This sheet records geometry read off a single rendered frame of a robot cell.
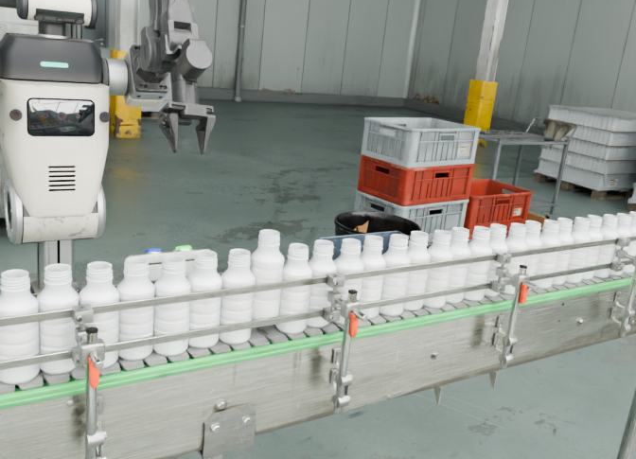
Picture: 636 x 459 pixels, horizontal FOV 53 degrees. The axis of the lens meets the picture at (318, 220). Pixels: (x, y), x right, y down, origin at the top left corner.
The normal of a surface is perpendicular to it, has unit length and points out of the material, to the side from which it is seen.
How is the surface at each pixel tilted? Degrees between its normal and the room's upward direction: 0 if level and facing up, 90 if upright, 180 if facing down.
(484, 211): 90
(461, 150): 90
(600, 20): 90
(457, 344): 90
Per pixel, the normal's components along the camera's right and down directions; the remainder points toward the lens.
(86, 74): 0.53, 0.29
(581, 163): -0.86, 0.05
